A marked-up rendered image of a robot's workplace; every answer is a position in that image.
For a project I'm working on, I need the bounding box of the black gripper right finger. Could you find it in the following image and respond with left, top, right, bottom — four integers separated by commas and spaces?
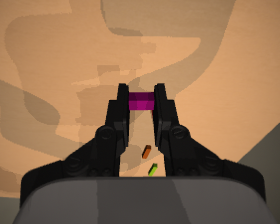
152, 83, 266, 202

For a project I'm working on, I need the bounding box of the lime green rod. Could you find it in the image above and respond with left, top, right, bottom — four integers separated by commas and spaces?
148, 163, 158, 176

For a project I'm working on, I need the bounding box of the magenta rod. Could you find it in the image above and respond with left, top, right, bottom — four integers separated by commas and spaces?
129, 92, 154, 110

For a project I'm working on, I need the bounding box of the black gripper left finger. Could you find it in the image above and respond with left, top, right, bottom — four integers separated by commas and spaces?
20, 83, 130, 208

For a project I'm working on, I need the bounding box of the orange rod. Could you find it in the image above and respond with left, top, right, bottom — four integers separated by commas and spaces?
142, 145, 151, 159

